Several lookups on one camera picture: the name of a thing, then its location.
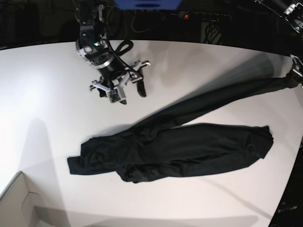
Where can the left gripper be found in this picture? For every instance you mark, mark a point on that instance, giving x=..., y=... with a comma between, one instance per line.
x=297, y=67

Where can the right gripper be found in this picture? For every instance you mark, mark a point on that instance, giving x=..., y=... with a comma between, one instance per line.
x=112, y=86

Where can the black t-shirt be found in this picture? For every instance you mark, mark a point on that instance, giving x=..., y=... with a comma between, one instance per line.
x=167, y=145

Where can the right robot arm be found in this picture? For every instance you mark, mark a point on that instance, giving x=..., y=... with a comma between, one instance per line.
x=94, y=47

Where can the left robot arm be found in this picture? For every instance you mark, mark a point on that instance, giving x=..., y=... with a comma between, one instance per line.
x=292, y=13

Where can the blue bin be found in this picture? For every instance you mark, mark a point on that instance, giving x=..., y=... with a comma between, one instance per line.
x=147, y=4

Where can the black power strip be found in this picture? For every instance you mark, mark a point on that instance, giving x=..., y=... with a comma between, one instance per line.
x=204, y=16

